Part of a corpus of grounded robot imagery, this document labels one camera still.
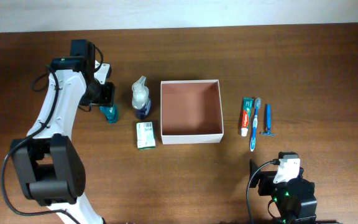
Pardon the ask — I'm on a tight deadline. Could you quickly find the white cardboard box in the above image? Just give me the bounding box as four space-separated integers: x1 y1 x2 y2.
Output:
160 80 224 144

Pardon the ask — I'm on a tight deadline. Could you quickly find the white green soap box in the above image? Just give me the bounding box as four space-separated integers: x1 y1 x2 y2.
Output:
136 122 156 150

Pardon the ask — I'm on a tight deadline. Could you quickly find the blue disposable razor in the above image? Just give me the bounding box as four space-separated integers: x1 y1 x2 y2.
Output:
261 105 274 136

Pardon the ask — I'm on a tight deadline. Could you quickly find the toothpaste tube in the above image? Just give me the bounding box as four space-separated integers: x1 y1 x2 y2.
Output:
241 98 254 137

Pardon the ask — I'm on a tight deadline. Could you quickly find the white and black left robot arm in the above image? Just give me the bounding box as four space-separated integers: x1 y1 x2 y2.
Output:
3 39 115 223

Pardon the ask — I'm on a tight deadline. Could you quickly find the teal mouthwash bottle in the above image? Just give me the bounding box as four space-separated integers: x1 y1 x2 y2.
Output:
99 105 118 124

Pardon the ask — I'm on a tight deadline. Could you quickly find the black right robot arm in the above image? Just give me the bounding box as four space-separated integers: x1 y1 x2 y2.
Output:
246 158 317 224

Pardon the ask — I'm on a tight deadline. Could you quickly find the clear pump soap bottle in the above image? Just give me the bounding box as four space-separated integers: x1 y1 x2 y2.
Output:
132 76 151 119

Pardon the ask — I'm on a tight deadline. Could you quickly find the blue white toothbrush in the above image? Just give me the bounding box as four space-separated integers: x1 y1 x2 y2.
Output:
250 98 262 152

